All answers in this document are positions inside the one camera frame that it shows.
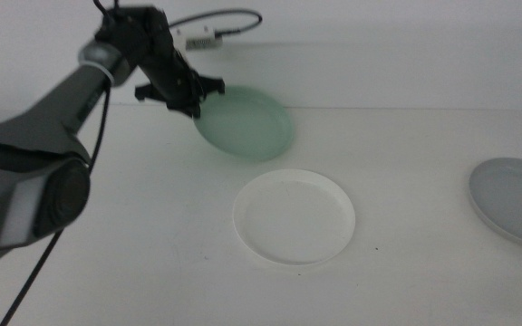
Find green shallow bowl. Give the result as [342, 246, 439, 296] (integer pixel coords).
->
[193, 85, 295, 162]

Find grey shallow bowl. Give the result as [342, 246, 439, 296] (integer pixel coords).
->
[468, 156, 522, 251]

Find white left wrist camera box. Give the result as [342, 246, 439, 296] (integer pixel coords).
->
[169, 25, 224, 52]

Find white shallow bowl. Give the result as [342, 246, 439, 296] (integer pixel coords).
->
[232, 168, 357, 267]

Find black left camera cable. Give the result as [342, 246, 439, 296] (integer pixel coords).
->
[168, 8, 264, 38]

